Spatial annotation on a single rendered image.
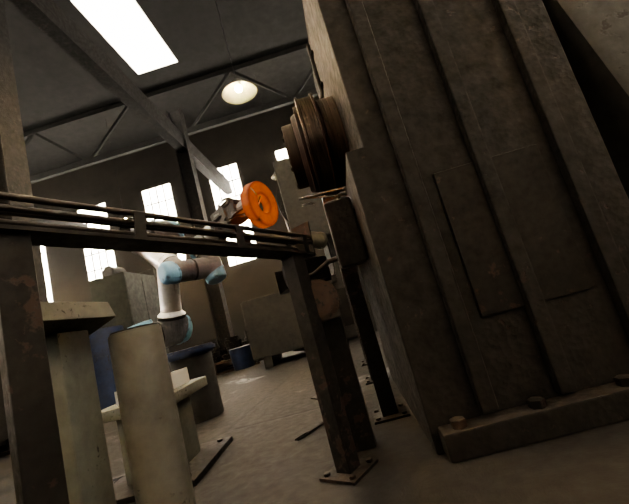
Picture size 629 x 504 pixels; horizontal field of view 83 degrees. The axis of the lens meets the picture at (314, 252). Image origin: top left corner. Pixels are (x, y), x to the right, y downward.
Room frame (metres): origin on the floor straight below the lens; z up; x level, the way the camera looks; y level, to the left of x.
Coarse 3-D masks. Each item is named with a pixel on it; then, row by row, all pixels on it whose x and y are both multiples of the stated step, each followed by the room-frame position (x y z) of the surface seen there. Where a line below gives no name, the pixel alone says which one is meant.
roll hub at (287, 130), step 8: (288, 128) 1.38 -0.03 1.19; (288, 136) 1.36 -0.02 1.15; (288, 144) 1.36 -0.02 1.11; (296, 144) 1.36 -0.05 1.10; (288, 152) 1.36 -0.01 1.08; (296, 152) 1.36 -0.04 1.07; (296, 160) 1.38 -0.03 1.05; (296, 168) 1.40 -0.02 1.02; (296, 176) 1.42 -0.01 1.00; (304, 176) 1.43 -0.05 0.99; (304, 184) 1.48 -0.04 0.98
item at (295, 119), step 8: (296, 112) 1.33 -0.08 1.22; (296, 120) 1.31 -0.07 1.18; (296, 128) 1.33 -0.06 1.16; (296, 136) 1.33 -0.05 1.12; (304, 136) 1.30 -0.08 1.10; (304, 144) 1.30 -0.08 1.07; (304, 152) 1.34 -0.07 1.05; (304, 160) 1.35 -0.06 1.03; (304, 168) 1.38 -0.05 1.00; (312, 168) 1.35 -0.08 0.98; (312, 176) 1.37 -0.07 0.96; (312, 184) 1.44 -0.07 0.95
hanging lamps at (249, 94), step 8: (232, 80) 5.39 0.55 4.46; (240, 80) 5.27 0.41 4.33; (224, 88) 5.32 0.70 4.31; (232, 88) 5.60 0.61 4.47; (240, 88) 5.51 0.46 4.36; (248, 88) 5.63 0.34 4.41; (256, 88) 5.53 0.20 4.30; (224, 96) 5.55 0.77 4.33; (232, 96) 5.69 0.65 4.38; (240, 96) 5.74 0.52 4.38; (248, 96) 5.75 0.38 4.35; (272, 176) 9.51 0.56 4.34; (120, 216) 9.58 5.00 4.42; (128, 216) 9.64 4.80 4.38
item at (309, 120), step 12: (300, 108) 1.29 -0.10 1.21; (312, 108) 1.28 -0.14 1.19; (300, 120) 1.29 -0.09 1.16; (312, 120) 1.27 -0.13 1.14; (312, 132) 1.27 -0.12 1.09; (312, 144) 1.28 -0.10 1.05; (324, 144) 1.28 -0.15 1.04; (312, 156) 1.29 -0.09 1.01; (324, 156) 1.30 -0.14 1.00; (324, 168) 1.33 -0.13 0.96; (324, 180) 1.37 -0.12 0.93; (336, 192) 1.45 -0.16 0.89
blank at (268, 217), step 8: (248, 184) 1.09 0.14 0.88; (256, 184) 1.11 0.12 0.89; (264, 184) 1.15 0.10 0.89; (248, 192) 1.06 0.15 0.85; (256, 192) 1.10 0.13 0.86; (264, 192) 1.14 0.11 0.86; (248, 200) 1.06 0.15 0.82; (256, 200) 1.09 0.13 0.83; (264, 200) 1.16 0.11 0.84; (272, 200) 1.17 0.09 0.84; (248, 208) 1.07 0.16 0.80; (256, 208) 1.08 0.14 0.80; (264, 208) 1.17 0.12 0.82; (272, 208) 1.16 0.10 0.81; (248, 216) 1.08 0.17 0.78; (256, 216) 1.08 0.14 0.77; (264, 216) 1.11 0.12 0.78; (272, 216) 1.15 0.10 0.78; (256, 224) 1.11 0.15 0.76; (264, 224) 1.11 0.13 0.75; (272, 224) 1.15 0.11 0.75
